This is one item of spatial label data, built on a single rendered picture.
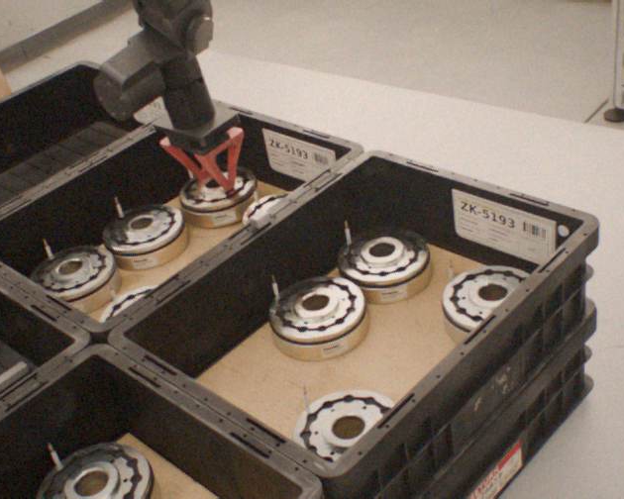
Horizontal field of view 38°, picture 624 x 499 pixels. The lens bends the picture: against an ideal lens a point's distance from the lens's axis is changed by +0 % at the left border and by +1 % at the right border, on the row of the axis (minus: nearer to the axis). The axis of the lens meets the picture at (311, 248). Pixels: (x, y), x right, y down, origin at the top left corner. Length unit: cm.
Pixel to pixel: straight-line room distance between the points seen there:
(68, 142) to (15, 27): 281
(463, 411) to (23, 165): 87
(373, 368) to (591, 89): 238
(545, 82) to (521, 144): 177
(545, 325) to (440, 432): 17
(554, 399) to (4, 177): 87
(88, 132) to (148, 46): 46
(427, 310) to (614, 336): 26
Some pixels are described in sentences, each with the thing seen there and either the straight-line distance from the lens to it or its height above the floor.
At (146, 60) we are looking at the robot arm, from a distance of 105.
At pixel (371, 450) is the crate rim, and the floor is 93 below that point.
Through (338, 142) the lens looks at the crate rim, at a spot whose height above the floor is 93.
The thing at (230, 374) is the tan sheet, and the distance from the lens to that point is 95.
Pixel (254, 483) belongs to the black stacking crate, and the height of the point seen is 89.
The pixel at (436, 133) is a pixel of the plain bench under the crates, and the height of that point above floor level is 70.
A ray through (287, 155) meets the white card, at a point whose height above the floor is 89.
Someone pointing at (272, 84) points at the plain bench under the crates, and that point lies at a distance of 183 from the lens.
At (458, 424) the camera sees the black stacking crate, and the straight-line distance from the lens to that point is 82.
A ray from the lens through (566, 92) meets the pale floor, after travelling 320.
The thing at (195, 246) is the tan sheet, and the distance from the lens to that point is 115.
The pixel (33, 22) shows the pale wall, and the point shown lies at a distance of 434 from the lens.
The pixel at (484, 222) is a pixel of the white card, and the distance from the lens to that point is 100.
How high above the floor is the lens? 146
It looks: 35 degrees down
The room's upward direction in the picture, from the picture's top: 11 degrees counter-clockwise
